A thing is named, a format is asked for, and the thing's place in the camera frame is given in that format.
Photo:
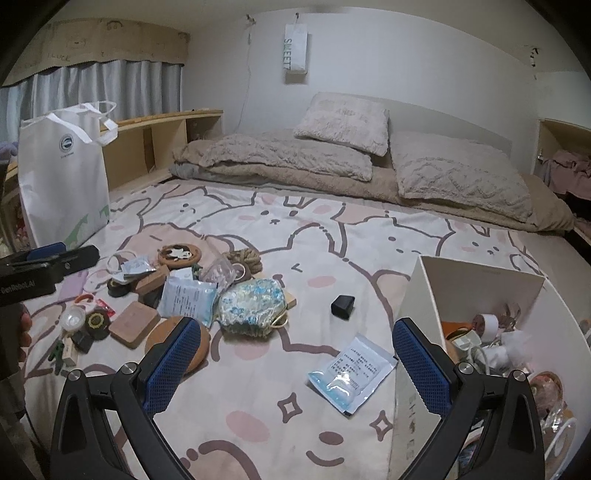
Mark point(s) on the small tape roll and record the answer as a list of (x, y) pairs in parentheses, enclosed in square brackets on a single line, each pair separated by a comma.
[(485, 326)]

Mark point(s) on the long textured beige pillow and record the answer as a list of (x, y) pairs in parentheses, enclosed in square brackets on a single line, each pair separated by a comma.
[(286, 154)]

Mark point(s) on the white cardboard box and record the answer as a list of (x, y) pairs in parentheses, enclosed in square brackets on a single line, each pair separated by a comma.
[(485, 295)]

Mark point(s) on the white hanging paper bag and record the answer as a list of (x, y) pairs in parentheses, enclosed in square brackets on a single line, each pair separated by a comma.
[(294, 50)]

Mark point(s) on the small white foil packet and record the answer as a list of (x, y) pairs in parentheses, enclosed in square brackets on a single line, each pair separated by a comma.
[(137, 266)]

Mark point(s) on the large floral tape roll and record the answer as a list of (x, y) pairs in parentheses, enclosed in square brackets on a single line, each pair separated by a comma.
[(545, 387)]

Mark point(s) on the grey headboard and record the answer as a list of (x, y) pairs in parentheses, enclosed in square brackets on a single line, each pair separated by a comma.
[(443, 120)]

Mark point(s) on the blue face mask packet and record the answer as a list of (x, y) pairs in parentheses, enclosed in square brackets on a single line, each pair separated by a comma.
[(355, 371), (187, 300)]

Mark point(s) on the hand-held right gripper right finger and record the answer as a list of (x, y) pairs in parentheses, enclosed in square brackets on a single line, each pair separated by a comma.
[(422, 369)]

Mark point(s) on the person's left hand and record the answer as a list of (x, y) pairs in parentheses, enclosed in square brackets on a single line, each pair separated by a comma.
[(25, 332)]

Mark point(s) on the square light wooden coaster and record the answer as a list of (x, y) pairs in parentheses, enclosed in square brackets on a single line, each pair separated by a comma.
[(134, 323)]

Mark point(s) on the green cactus figure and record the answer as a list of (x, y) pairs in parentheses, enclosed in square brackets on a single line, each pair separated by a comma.
[(57, 356)]

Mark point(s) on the pink card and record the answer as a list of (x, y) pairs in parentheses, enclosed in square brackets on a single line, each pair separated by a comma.
[(71, 288)]

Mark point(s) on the round cork coaster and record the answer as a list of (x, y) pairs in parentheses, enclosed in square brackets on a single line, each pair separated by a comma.
[(159, 339)]

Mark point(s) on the clear tape roll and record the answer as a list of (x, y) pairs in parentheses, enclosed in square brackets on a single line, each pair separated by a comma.
[(74, 318)]

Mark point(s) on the pink clothes pile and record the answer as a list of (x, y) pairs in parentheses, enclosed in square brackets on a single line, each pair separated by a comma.
[(572, 166)]

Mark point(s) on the clear plastic bag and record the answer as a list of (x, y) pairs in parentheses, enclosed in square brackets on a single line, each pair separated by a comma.
[(217, 274)]

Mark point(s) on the grey curtain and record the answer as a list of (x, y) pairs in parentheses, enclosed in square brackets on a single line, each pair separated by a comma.
[(138, 87)]

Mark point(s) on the dark round flower badge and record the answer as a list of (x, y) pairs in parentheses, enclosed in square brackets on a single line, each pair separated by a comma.
[(98, 323)]

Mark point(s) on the black charger cube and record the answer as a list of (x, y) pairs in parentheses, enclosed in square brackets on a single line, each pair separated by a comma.
[(342, 307)]

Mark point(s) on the small red packet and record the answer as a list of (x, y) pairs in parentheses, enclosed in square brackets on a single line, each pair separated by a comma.
[(102, 305)]

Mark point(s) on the beige printed curtain valance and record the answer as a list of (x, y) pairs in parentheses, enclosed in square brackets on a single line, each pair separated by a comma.
[(92, 41)]

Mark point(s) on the fluffy square pillow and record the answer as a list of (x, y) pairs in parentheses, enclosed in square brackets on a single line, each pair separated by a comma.
[(341, 122)]

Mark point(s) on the beige fleece blanket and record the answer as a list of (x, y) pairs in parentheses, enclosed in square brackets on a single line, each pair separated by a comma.
[(545, 203)]

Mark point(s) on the wooden wall cubby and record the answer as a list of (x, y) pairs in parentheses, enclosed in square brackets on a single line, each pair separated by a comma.
[(554, 129)]

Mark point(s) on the wooden bedside shelf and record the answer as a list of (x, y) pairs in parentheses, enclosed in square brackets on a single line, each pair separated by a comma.
[(161, 117)]

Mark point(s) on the zigzag textured beige pillow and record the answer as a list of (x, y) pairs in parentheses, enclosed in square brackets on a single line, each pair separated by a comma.
[(452, 175)]

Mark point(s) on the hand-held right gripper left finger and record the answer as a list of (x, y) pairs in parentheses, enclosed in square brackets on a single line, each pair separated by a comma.
[(168, 364)]

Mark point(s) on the white tote bag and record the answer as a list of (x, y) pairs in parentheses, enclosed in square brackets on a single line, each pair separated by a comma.
[(60, 184)]

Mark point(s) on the dark tape roll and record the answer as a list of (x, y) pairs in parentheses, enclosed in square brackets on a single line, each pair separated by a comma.
[(117, 288)]

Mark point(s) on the cartoon printed blanket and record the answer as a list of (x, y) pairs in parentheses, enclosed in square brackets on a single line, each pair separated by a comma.
[(323, 258)]

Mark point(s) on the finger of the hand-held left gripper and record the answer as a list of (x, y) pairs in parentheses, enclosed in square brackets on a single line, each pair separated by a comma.
[(76, 261), (46, 251)]

